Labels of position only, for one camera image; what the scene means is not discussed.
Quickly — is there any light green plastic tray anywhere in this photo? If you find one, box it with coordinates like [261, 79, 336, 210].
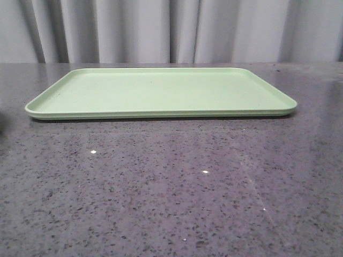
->
[25, 67, 297, 120]

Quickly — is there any grey pleated curtain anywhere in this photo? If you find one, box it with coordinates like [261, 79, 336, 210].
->
[1, 1, 342, 64]

